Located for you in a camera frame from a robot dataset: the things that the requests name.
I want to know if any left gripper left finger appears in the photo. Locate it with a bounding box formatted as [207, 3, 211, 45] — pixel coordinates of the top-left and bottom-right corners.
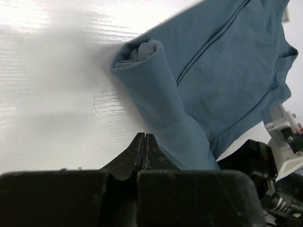
[100, 132, 144, 181]

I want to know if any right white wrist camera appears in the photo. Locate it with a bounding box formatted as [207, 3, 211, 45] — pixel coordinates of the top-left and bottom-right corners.
[261, 103, 303, 181]

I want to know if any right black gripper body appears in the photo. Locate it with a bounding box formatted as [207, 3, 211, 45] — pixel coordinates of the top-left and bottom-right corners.
[218, 140, 303, 227]

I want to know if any dark blue-grey t shirt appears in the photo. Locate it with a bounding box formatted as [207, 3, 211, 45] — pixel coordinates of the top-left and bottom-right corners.
[110, 0, 298, 170]

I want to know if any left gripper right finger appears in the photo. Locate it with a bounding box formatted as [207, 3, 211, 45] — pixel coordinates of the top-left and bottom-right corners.
[141, 134, 179, 170]

